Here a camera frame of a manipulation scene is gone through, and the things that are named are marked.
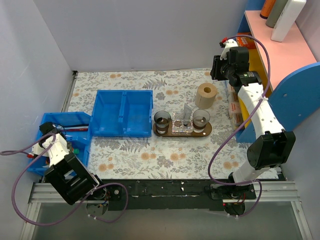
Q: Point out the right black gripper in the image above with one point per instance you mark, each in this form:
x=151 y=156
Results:
x=215 y=67

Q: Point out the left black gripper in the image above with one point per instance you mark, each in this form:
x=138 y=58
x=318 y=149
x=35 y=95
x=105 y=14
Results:
x=46 y=127

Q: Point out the clear glass cup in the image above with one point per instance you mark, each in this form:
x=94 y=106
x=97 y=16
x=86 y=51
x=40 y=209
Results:
x=200 y=119

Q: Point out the white toothpaste tube black cap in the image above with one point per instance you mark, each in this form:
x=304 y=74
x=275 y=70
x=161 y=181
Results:
x=187 y=111

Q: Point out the clear acrylic holder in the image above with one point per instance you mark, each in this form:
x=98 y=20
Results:
x=178 y=127

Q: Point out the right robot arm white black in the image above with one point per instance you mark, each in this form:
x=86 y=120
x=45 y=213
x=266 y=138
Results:
x=273 y=143

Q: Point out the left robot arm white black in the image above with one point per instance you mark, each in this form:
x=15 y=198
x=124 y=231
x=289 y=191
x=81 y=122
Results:
x=66 y=173

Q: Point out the black toothbrush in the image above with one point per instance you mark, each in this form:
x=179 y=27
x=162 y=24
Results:
x=75 y=126

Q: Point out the red toothbrush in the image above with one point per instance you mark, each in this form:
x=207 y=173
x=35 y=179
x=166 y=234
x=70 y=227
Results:
x=77 y=129

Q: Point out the oval wooden tray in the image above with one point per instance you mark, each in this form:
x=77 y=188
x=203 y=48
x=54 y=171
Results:
x=168 y=132

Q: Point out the brown toilet paper roll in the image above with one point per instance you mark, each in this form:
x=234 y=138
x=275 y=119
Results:
x=205 y=95

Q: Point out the orange snack box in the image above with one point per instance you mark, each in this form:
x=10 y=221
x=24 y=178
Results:
x=245 y=41

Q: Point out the blue double bin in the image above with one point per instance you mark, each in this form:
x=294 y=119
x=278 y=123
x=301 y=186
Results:
x=122 y=113

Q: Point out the colourful shelf unit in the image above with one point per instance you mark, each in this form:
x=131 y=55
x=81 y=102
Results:
x=294 y=93

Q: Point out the orange bottle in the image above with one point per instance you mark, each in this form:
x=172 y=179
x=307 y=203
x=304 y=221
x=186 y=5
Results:
x=267 y=8

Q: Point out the grey bottle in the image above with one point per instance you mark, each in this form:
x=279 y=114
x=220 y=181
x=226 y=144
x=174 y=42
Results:
x=275 y=13

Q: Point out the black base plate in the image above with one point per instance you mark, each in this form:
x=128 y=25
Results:
x=178 y=194

